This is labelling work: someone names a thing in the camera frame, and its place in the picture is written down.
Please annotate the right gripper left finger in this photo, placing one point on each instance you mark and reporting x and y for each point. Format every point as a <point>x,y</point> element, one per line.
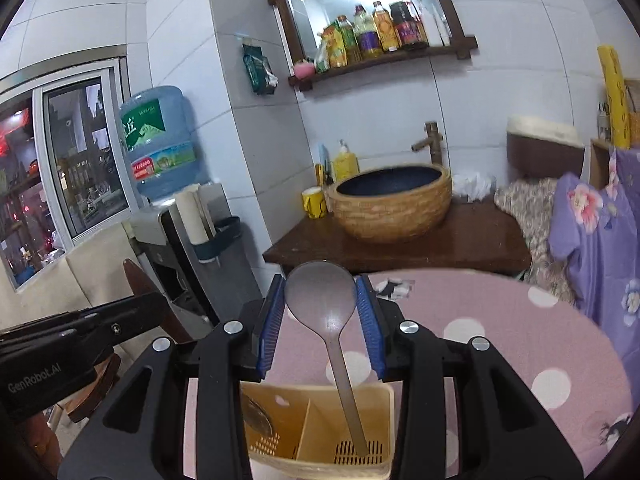
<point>138,430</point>

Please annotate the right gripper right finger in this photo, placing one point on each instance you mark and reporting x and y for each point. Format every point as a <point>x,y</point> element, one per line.
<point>503,431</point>

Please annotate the wooden spoon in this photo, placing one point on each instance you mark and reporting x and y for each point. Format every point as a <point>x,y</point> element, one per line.
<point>256,417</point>

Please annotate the grey metal spoon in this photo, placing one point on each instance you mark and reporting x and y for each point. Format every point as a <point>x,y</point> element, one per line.
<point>322,296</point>

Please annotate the small wooden stool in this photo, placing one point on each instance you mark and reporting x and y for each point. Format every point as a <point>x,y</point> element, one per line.
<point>85,402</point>

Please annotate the pink polka dot tablecloth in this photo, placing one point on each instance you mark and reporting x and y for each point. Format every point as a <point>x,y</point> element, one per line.
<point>385,416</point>

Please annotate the grey water dispenser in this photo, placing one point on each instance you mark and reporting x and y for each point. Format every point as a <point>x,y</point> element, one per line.
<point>217,290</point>

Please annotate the beige plastic utensil holder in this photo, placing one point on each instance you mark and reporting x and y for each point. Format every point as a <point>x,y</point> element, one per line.
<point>310,438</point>

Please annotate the dark wooden counter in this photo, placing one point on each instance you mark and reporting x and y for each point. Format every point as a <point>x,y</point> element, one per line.
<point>476,236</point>

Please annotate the purple floral cloth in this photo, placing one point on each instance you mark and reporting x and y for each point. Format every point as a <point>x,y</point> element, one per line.
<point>595,233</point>

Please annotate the paper cup stack holder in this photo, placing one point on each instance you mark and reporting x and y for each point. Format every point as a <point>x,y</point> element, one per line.
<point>209,237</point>

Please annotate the white crumpled plastic bag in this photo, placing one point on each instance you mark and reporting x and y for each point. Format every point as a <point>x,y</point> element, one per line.
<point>471,187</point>

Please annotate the woven pattern basin sink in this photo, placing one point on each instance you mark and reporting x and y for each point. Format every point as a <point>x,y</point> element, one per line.
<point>392,204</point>

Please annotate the blue water jug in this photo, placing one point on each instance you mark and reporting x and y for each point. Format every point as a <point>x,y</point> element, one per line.
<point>162,151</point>

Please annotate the brown white rice cooker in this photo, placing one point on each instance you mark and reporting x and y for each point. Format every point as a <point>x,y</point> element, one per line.
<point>537,148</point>

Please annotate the yellow mug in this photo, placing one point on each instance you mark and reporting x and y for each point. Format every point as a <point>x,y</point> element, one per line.
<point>314,202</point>

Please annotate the brass faucet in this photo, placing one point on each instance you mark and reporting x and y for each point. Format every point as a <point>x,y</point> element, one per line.
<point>432,143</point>

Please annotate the yellow soap bottle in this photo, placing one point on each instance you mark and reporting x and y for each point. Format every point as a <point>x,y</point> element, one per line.
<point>345,165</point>

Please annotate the green hanging packet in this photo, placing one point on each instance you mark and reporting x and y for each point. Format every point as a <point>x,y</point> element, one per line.
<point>262,79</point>

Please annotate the yellow roll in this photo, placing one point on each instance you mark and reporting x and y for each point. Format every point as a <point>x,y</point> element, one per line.
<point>616,96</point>

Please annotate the pink small bowl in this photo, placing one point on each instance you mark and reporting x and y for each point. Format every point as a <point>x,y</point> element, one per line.
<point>304,69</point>

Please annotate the dark soy sauce bottle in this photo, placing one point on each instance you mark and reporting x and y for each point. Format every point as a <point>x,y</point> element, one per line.
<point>408,25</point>

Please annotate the yellow oil bottle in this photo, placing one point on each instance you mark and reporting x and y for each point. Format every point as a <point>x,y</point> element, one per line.
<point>386,28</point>

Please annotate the window with metal frame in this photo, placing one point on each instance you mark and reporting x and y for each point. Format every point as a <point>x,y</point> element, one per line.
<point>64,173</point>

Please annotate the wooden framed wall shelf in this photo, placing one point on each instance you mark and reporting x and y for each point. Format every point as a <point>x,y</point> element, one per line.
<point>340,36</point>

